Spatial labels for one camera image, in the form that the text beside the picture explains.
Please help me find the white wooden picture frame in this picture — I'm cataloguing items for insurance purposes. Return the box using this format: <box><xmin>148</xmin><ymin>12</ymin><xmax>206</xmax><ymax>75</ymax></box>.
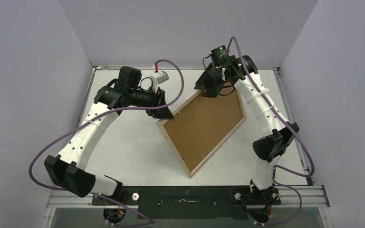
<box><xmin>156</xmin><ymin>81</ymin><xmax>247</xmax><ymax>180</ymax></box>

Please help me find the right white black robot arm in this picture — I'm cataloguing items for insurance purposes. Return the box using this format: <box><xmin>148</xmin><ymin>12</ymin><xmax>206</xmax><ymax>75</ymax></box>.
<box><xmin>194</xmin><ymin>46</ymin><xmax>299</xmax><ymax>204</ymax></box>

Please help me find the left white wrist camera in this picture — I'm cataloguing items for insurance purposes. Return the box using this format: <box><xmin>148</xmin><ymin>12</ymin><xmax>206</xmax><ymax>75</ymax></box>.
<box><xmin>149</xmin><ymin>71</ymin><xmax>169</xmax><ymax>92</ymax></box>

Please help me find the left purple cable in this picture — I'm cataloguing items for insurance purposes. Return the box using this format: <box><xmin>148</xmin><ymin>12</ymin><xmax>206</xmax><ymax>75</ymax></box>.
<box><xmin>28</xmin><ymin>59</ymin><xmax>185</xmax><ymax>227</ymax></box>

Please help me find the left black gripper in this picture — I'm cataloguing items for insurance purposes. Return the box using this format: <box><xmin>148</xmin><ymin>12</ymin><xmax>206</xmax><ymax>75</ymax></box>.
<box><xmin>129</xmin><ymin>86</ymin><xmax>173</xmax><ymax>119</ymax></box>

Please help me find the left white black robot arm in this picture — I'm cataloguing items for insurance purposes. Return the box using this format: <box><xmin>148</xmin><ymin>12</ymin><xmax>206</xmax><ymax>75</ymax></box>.
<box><xmin>44</xmin><ymin>66</ymin><xmax>173</xmax><ymax>205</ymax></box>

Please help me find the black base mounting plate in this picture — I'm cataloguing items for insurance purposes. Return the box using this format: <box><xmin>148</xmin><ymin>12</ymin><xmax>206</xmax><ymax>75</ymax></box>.
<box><xmin>110</xmin><ymin>185</ymin><xmax>281</xmax><ymax>220</ymax></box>

